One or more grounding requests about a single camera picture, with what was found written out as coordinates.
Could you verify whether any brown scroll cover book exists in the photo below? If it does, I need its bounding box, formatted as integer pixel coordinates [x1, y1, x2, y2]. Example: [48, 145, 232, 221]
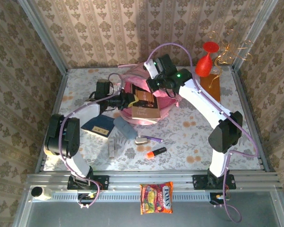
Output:
[130, 85, 161, 121]

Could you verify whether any pink backpack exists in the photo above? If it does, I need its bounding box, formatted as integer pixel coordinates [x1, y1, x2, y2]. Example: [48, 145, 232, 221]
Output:
[118, 62, 180, 126]

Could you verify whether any grey blue pencil case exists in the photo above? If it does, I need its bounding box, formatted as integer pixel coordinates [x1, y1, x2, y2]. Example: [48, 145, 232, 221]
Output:
[113, 117, 136, 140]

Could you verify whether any dark blue book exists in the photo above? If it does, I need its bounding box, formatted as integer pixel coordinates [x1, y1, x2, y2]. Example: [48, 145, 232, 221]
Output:
[81, 115, 115, 139]

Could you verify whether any purple pen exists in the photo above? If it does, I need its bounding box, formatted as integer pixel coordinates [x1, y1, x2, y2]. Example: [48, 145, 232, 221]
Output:
[142, 135, 164, 142]

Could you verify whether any beige glue stick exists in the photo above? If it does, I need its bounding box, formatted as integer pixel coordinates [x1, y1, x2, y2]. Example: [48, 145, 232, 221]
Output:
[108, 139, 115, 159]

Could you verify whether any orange black highlighter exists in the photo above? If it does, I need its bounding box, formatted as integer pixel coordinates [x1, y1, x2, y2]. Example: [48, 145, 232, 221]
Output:
[146, 147, 168, 158]

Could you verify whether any red goblet vase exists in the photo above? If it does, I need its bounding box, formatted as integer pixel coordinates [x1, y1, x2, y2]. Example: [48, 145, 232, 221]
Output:
[195, 42, 220, 78]

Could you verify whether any orange wooden board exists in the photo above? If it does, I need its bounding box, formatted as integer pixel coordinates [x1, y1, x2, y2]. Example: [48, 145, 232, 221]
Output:
[200, 72, 221, 103]

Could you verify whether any floral tablecloth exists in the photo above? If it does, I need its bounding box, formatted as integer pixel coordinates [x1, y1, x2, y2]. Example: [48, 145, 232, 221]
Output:
[44, 67, 262, 171]

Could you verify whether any small black circuit board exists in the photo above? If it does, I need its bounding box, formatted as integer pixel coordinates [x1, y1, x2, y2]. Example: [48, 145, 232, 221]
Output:
[209, 192, 230, 205]
[77, 192, 98, 206]

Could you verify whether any orange candy bag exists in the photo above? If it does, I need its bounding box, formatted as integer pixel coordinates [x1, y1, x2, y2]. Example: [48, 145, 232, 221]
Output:
[139, 181, 174, 215]

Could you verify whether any white bottle black cap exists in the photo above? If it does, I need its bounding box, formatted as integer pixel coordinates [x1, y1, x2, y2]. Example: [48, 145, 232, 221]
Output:
[30, 186, 53, 201]

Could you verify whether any thin black cable loop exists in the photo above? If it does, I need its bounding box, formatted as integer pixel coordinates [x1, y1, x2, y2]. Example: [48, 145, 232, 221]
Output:
[165, 87, 178, 99]

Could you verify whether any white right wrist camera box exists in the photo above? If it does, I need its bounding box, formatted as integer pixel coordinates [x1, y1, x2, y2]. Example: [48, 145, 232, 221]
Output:
[143, 60, 160, 80]

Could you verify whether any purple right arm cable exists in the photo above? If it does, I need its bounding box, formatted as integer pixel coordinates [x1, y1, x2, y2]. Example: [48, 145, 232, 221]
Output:
[145, 42, 260, 224]

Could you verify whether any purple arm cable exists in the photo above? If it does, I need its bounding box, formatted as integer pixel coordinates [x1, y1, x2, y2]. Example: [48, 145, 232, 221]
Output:
[58, 72, 125, 210]
[145, 42, 260, 224]

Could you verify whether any gold wire ornament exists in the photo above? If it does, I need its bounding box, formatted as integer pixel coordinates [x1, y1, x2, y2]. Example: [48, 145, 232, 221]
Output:
[208, 29, 254, 88]

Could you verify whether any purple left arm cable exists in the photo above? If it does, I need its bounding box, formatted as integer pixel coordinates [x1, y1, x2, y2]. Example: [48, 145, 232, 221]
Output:
[58, 72, 125, 210]

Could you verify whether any aluminium frame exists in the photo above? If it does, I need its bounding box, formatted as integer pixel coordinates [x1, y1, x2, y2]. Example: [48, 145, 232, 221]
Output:
[13, 0, 284, 227]

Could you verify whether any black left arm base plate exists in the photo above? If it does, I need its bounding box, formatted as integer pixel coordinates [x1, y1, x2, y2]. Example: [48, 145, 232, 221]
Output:
[67, 175, 109, 191]

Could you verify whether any grey slotted cable duct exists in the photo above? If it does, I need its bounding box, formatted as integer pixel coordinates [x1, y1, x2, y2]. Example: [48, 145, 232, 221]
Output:
[52, 191, 211, 202]

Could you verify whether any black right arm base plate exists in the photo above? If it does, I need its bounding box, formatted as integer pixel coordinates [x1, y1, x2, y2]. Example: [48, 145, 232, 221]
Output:
[192, 174, 237, 190]

